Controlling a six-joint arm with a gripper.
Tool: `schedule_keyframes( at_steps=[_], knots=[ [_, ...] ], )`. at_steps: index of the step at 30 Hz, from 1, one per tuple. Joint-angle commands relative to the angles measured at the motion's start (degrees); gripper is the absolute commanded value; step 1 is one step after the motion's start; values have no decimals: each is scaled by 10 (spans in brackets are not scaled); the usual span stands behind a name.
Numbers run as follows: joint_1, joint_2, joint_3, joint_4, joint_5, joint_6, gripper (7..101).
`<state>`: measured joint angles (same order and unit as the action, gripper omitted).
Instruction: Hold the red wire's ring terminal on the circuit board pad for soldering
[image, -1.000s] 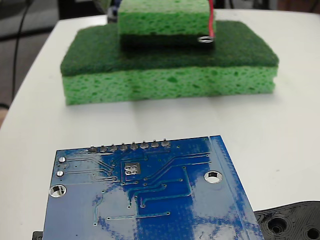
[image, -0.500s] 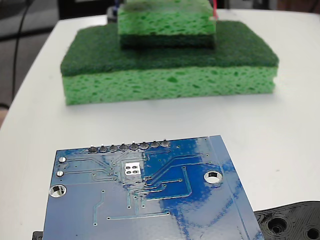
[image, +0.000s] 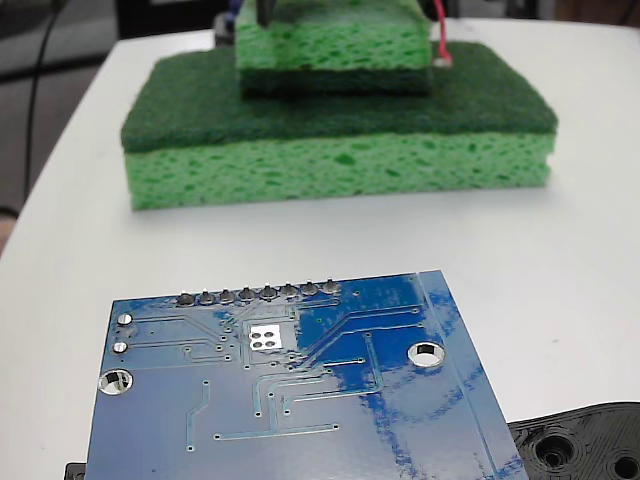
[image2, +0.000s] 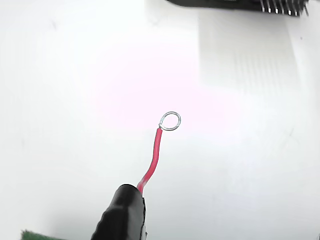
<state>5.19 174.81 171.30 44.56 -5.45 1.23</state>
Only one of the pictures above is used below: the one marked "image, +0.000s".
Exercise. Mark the blue printed circuit board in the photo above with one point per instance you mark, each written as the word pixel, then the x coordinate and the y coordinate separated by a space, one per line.
pixel 300 425

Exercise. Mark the small green scrub sponge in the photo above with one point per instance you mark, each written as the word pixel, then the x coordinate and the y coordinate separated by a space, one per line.
pixel 340 45

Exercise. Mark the large green scrub sponge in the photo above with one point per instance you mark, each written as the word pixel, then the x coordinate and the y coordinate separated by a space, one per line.
pixel 325 170

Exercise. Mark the black 3D-printed board bracket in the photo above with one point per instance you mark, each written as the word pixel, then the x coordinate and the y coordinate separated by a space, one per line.
pixel 575 440

